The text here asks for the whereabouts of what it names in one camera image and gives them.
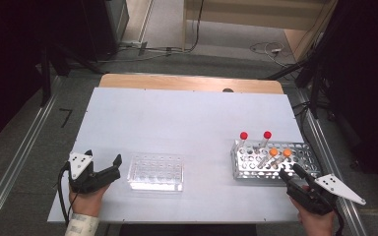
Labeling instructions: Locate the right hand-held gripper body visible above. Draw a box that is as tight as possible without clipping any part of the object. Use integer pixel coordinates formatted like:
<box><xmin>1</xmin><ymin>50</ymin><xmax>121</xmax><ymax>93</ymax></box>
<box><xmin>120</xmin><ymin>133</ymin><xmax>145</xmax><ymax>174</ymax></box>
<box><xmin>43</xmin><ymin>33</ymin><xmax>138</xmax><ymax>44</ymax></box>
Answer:
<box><xmin>286</xmin><ymin>173</ymin><xmax>367</xmax><ymax>216</ymax></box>

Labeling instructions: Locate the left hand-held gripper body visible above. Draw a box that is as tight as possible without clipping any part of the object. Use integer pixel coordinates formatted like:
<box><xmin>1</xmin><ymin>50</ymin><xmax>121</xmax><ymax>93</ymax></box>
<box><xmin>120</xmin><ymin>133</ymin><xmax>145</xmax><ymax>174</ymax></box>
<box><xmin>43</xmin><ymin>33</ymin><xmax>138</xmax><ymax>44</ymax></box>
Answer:
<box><xmin>67</xmin><ymin>151</ymin><xmax>111</xmax><ymax>195</ymax></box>

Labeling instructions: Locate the perforated metal tube rack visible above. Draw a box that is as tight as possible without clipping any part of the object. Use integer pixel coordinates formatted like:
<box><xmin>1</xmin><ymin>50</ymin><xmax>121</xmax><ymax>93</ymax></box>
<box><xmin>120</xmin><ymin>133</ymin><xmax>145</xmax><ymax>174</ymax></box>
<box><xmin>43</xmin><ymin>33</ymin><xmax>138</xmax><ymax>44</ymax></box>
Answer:
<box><xmin>230</xmin><ymin>139</ymin><xmax>322</xmax><ymax>181</ymax></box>

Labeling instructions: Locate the orange-capped test tube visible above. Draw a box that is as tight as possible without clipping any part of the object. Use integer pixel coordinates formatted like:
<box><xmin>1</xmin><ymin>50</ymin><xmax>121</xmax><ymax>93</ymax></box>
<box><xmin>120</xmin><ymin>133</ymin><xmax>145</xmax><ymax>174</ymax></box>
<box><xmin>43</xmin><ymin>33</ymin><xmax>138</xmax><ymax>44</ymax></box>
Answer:
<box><xmin>258</xmin><ymin>147</ymin><xmax>280</xmax><ymax>169</ymax></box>
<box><xmin>272</xmin><ymin>147</ymin><xmax>292</xmax><ymax>167</ymax></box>

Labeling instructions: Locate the clear plastic tube rack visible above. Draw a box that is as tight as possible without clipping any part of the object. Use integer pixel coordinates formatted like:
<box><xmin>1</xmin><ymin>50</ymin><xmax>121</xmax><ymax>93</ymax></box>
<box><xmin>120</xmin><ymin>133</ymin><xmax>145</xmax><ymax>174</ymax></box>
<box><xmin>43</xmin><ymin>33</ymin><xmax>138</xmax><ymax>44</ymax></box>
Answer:
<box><xmin>126</xmin><ymin>153</ymin><xmax>185</xmax><ymax>193</ymax></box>

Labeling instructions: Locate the red-capped test tube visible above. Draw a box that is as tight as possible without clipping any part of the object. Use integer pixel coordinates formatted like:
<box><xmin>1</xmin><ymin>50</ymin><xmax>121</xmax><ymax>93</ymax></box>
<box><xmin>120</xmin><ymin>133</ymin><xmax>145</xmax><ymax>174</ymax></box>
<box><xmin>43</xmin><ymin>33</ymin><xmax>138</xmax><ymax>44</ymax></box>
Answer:
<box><xmin>259</xmin><ymin>130</ymin><xmax>273</xmax><ymax>150</ymax></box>
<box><xmin>236</xmin><ymin>131</ymin><xmax>249</xmax><ymax>151</ymax></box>

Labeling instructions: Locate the person's left hand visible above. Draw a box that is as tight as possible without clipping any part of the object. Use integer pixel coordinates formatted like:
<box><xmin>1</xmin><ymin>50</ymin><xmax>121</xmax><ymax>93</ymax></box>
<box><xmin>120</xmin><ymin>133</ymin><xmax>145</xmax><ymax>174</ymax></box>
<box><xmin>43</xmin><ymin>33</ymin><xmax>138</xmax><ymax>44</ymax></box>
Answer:
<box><xmin>68</xmin><ymin>183</ymin><xmax>111</xmax><ymax>218</ymax></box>

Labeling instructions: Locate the person's right hand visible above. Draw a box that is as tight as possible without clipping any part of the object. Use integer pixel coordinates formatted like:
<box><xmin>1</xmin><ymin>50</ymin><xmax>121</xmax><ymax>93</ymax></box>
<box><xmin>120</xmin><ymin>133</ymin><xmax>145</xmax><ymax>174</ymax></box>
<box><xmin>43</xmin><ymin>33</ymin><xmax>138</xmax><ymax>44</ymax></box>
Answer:
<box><xmin>289</xmin><ymin>196</ymin><xmax>337</xmax><ymax>236</ymax></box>

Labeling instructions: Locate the white table board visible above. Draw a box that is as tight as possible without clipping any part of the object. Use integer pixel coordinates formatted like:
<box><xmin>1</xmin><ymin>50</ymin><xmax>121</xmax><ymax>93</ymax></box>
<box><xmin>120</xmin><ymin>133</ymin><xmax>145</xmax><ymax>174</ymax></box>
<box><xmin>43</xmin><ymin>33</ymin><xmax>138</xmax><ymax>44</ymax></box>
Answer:
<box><xmin>47</xmin><ymin>87</ymin><xmax>334</xmax><ymax>225</ymax></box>

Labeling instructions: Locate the black metal stand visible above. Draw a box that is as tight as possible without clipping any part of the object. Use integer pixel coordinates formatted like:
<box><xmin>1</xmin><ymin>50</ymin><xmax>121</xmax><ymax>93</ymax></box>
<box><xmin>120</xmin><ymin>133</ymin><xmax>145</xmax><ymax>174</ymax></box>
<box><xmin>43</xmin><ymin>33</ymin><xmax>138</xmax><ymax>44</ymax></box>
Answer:
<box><xmin>261</xmin><ymin>53</ymin><xmax>331</xmax><ymax>120</ymax></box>
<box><xmin>39</xmin><ymin>41</ymin><xmax>107</xmax><ymax>108</ymax></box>

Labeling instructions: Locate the person's dark lap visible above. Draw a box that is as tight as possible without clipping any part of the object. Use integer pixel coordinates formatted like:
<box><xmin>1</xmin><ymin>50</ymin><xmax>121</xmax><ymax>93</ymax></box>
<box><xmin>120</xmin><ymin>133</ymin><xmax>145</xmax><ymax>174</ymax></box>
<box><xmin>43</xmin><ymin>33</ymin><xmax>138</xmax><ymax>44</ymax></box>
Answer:
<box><xmin>118</xmin><ymin>223</ymin><xmax>258</xmax><ymax>236</ymax></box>

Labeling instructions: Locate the wooden table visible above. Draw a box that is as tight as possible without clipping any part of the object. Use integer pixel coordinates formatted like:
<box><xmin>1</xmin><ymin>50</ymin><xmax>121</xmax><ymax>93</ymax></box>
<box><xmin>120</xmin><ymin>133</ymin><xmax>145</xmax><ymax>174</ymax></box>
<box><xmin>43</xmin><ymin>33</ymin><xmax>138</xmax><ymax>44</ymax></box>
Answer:
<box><xmin>97</xmin><ymin>73</ymin><xmax>285</xmax><ymax>95</ymax></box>

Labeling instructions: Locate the dark curtain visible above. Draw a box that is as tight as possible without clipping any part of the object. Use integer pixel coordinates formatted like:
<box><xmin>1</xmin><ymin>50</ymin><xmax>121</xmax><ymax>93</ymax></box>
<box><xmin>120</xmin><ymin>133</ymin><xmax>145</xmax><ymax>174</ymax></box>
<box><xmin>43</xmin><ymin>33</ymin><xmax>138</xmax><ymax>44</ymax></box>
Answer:
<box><xmin>0</xmin><ymin>0</ymin><xmax>92</xmax><ymax>154</ymax></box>
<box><xmin>321</xmin><ymin>0</ymin><xmax>378</xmax><ymax>200</ymax></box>

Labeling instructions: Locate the dark cabinet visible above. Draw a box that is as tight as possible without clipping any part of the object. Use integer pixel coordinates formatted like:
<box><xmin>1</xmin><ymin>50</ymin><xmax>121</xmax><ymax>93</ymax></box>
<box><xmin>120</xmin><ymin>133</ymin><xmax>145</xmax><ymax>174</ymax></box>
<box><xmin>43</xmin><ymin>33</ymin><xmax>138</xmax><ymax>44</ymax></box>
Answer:
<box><xmin>81</xmin><ymin>0</ymin><xmax>130</xmax><ymax>62</ymax></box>

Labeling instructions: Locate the light wooden desk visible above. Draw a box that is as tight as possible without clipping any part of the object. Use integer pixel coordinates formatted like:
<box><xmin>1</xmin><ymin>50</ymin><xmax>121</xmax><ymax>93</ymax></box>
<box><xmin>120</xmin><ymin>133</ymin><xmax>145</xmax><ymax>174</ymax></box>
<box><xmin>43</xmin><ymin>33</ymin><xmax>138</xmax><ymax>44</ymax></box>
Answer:
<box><xmin>181</xmin><ymin>0</ymin><xmax>340</xmax><ymax>62</ymax></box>

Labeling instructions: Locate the metal floor rail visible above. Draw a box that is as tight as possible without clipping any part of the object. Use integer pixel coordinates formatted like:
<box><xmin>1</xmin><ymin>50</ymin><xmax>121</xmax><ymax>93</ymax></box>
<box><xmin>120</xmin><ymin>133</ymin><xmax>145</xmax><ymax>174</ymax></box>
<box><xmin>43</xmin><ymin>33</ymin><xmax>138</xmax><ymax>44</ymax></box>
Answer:
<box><xmin>294</xmin><ymin>88</ymin><xmax>369</xmax><ymax>236</ymax></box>
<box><xmin>0</xmin><ymin>76</ymin><xmax>63</xmax><ymax>236</ymax></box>

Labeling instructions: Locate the left hand-held gripper cable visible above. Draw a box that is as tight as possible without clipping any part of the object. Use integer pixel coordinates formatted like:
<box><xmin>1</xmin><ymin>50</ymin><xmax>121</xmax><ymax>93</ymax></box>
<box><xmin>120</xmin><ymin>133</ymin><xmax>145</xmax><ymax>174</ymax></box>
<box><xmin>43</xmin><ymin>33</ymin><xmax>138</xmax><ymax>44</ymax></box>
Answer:
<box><xmin>56</xmin><ymin>161</ymin><xmax>80</xmax><ymax>228</ymax></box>

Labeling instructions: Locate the hand-held gripper cable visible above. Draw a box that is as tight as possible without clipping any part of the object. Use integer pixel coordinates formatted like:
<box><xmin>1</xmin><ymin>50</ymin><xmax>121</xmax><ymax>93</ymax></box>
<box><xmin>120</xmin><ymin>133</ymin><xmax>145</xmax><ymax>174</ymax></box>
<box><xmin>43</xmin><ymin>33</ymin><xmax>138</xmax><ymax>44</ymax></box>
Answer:
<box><xmin>333</xmin><ymin>203</ymin><xmax>346</xmax><ymax>236</ymax></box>
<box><xmin>56</xmin><ymin>161</ymin><xmax>80</xmax><ymax>228</ymax></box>

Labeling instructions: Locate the right hand-held gripper cable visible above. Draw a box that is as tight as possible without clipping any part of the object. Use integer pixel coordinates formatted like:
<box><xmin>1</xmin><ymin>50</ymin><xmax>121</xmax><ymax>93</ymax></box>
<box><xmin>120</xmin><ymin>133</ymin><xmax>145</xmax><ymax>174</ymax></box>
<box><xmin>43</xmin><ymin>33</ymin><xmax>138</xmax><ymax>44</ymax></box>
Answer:
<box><xmin>333</xmin><ymin>203</ymin><xmax>346</xmax><ymax>236</ymax></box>

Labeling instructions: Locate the black floor cable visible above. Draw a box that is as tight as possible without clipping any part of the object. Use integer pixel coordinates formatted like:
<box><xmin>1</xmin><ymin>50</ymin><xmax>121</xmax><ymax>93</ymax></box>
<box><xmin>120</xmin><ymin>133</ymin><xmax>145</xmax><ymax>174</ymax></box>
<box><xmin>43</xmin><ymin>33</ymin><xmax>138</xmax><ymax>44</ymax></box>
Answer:
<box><xmin>291</xmin><ymin>100</ymin><xmax>328</xmax><ymax>178</ymax></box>

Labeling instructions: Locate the grey floor cable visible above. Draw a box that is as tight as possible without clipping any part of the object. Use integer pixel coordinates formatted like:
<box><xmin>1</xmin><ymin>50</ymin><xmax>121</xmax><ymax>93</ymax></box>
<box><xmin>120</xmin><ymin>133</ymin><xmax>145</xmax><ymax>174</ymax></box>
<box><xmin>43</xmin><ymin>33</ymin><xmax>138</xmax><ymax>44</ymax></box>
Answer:
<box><xmin>96</xmin><ymin>40</ymin><xmax>186</xmax><ymax>64</ymax></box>

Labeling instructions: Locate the white floor cable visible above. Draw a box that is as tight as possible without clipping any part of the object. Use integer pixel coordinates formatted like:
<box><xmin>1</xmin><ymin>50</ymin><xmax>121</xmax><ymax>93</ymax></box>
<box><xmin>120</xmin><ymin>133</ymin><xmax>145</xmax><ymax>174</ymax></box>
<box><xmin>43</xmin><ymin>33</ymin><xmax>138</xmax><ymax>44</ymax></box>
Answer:
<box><xmin>249</xmin><ymin>41</ymin><xmax>297</xmax><ymax>69</ymax></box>

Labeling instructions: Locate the black hanging cable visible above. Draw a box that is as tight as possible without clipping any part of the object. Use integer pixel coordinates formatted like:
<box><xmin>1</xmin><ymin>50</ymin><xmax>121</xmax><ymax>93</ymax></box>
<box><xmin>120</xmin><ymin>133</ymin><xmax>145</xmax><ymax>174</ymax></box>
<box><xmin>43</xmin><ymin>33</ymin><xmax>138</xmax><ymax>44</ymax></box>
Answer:
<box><xmin>183</xmin><ymin>0</ymin><xmax>206</xmax><ymax>53</ymax></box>

